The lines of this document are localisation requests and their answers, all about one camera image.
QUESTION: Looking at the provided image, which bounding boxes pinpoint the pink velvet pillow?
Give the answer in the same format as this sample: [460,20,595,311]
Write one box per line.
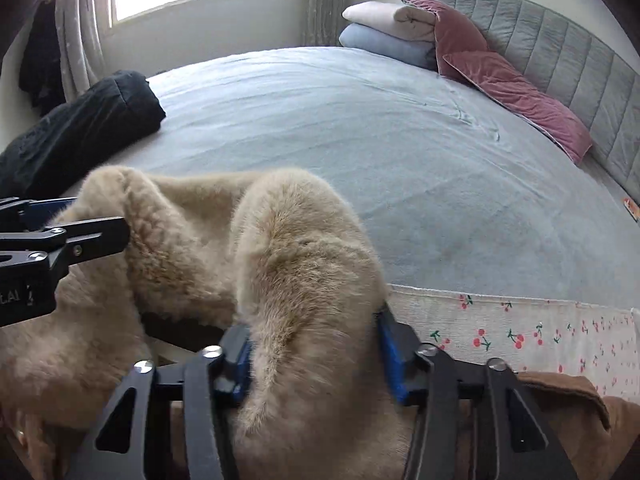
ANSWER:
[442,50,593,163]
[392,0,493,81]

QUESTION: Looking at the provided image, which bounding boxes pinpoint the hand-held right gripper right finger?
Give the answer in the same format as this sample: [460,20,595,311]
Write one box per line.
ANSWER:
[375,305,583,480]

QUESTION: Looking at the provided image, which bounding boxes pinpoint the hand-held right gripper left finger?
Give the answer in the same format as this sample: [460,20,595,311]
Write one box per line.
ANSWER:
[62,327,253,480]

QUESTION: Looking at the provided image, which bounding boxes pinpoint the grey padded headboard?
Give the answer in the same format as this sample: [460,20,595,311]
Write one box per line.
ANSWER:
[422,0,640,201]

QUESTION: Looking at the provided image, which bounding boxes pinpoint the dark hanging clothes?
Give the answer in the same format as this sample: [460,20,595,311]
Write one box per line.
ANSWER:
[19,0,66,111]

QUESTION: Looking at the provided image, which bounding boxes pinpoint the brown coat with fur collar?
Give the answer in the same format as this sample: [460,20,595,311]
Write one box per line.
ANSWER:
[0,165,640,480]

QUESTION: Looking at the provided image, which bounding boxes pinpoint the grey bed sheet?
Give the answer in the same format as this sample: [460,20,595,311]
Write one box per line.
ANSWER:
[65,46,640,311]

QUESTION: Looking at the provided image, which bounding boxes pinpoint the cherry print bed sheet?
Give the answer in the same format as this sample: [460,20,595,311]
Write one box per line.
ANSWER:
[387,284,640,403]

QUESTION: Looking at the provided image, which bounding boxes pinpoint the grey curtain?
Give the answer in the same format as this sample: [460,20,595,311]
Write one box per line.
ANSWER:
[301,0,353,48]

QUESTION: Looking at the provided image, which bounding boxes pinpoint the black puffer jacket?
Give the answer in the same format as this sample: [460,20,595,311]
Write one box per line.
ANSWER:
[0,70,167,200]

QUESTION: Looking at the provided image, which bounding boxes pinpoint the white star print curtain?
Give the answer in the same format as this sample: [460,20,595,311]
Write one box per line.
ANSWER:
[52,0,118,106]

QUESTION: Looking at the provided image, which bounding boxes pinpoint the blue folded blanket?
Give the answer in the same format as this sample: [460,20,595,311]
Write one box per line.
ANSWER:
[338,24,441,72]

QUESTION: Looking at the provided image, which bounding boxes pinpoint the white folded blanket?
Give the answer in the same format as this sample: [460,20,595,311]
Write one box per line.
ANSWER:
[342,1,438,43]

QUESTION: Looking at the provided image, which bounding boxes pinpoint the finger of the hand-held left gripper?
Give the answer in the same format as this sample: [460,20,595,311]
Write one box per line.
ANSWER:
[0,197,78,233]
[0,216,131,281]

